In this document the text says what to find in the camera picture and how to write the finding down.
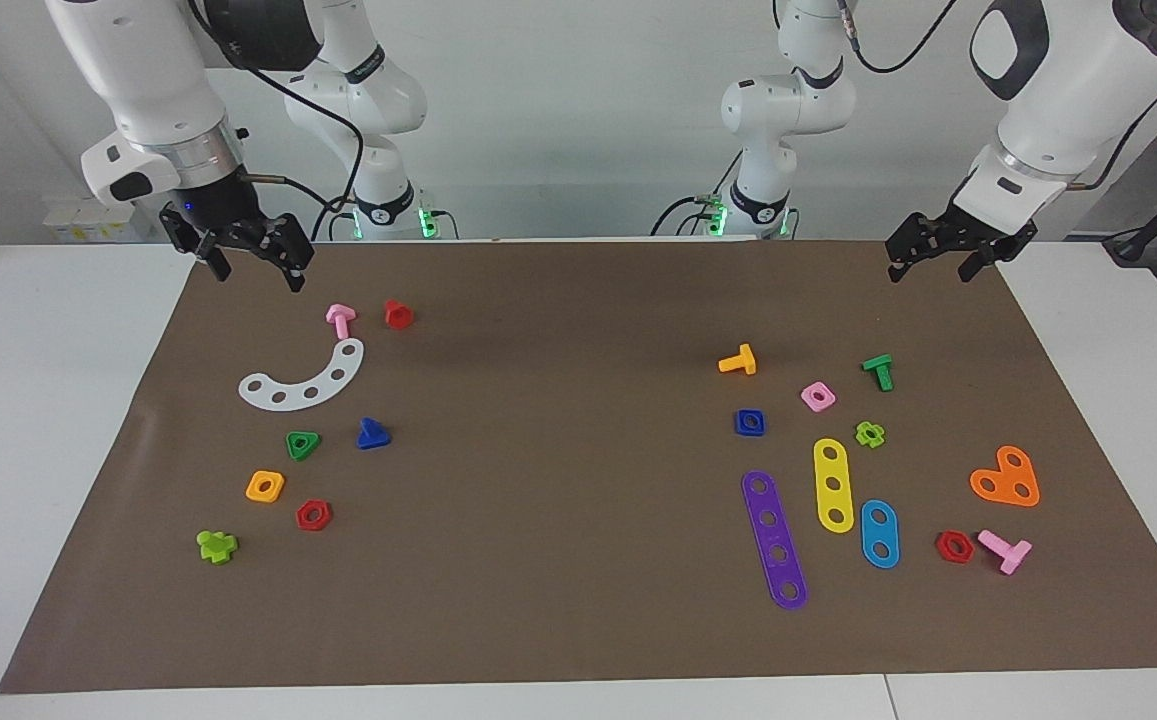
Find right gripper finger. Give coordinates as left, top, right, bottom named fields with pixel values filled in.
left=236, top=212, right=316, bottom=295
left=159, top=202, right=235, bottom=284

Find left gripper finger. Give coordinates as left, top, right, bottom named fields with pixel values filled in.
left=885, top=212, right=955, bottom=284
left=958, top=220, right=1039, bottom=284

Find white small boxes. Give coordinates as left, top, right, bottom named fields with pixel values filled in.
left=43, top=197, right=154, bottom=244

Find white curved five-hole plate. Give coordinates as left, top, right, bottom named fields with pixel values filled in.
left=238, top=338, right=366, bottom=412

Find orange heart-shaped plate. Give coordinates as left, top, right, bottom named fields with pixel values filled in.
left=969, top=445, right=1041, bottom=508

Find yellow three-hole plate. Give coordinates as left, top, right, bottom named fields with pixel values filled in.
left=813, top=437, right=855, bottom=535

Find blue two-hole plate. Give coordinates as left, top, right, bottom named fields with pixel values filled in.
left=860, top=499, right=901, bottom=570

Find purple four-hole plate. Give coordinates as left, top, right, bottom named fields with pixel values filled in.
left=741, top=470, right=809, bottom=611

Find brown table mat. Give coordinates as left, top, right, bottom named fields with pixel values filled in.
left=0, top=238, right=1157, bottom=695

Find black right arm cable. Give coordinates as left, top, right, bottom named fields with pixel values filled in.
left=188, top=0, right=367, bottom=241

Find black base cable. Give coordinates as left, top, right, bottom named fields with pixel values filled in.
left=650, top=195, right=739, bottom=238

